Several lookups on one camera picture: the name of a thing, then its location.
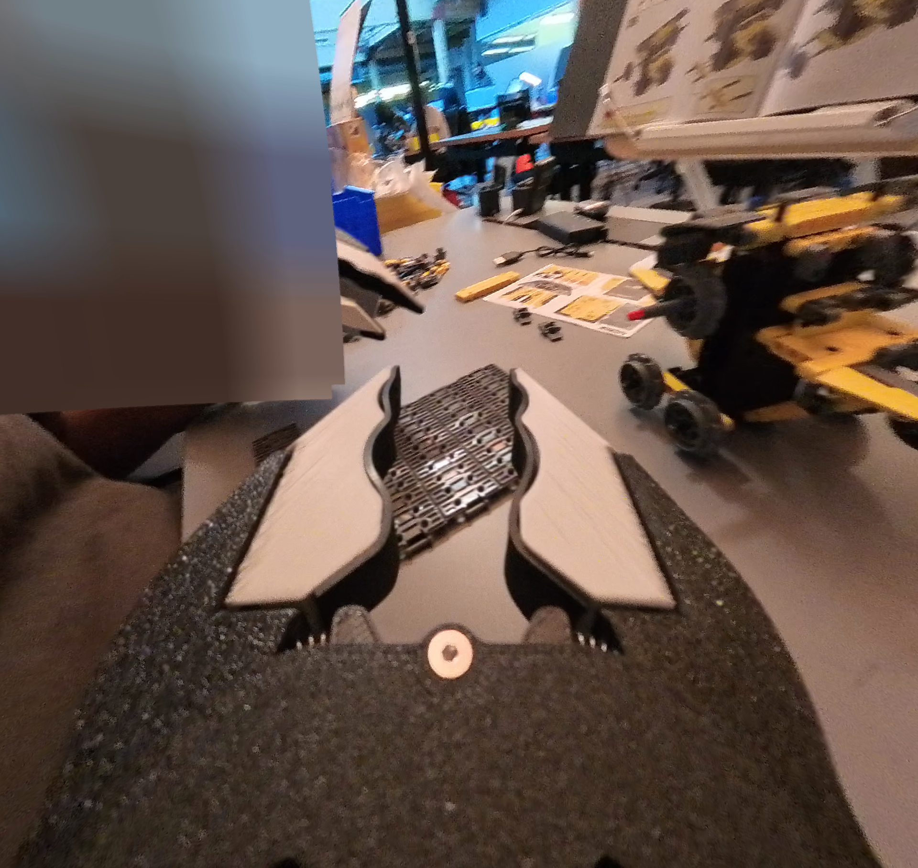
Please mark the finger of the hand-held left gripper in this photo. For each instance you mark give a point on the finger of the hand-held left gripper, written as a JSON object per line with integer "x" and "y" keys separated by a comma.
{"x": 373, "y": 276}
{"x": 362, "y": 323}

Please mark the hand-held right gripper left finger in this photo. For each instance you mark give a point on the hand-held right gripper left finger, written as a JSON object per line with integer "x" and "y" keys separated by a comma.
{"x": 315, "y": 517}

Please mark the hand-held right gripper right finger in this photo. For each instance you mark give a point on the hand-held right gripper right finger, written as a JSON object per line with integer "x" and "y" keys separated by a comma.
{"x": 588, "y": 517}

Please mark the large grey tread link mat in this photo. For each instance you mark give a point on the large grey tread link mat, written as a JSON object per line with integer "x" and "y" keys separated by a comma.
{"x": 452, "y": 452}

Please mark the pile of small toy parts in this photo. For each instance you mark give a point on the pile of small toy parts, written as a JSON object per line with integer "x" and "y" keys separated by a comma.
{"x": 419, "y": 269}

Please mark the large blue plastic bin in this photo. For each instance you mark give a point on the large blue plastic bin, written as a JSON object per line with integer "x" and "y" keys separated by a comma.
{"x": 358, "y": 219}

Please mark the long yellow toy brick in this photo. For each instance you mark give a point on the long yellow toy brick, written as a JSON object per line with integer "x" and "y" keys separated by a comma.
{"x": 488, "y": 287}

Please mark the black battery charger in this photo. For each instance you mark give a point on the black battery charger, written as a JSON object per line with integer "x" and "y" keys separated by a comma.
{"x": 531, "y": 198}
{"x": 491, "y": 201}

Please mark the small black toy part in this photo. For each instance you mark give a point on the small black toy part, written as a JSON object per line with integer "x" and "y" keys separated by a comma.
{"x": 551, "y": 332}
{"x": 521, "y": 316}

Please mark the yellow printed sticker sheet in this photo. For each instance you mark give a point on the yellow printed sticker sheet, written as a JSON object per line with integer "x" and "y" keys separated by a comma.
{"x": 574, "y": 301}

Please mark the black power brick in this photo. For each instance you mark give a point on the black power brick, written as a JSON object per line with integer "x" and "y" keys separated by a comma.
{"x": 570, "y": 228}

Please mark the grey earbud case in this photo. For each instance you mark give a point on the grey earbud case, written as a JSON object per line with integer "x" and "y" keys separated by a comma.
{"x": 592, "y": 207}

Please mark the black metal pole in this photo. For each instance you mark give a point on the black metal pole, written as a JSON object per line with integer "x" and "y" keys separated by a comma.
{"x": 405, "y": 36}

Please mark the yellow black toy vehicle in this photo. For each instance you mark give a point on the yellow black toy vehicle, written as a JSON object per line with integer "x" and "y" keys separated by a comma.
{"x": 753, "y": 323}

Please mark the white book stand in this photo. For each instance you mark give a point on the white book stand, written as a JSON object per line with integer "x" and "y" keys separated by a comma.
{"x": 753, "y": 129}

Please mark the toy instruction booklet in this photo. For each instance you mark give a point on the toy instruction booklet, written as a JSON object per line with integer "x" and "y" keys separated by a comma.
{"x": 717, "y": 22}

